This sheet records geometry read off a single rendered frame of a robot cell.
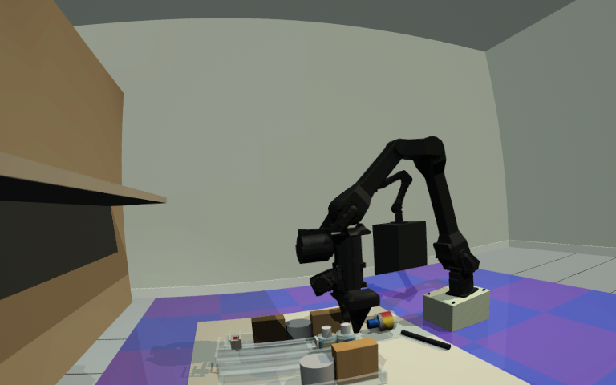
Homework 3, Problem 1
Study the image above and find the brown wooden block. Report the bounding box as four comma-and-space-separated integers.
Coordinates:
331, 337, 379, 380
310, 308, 345, 337

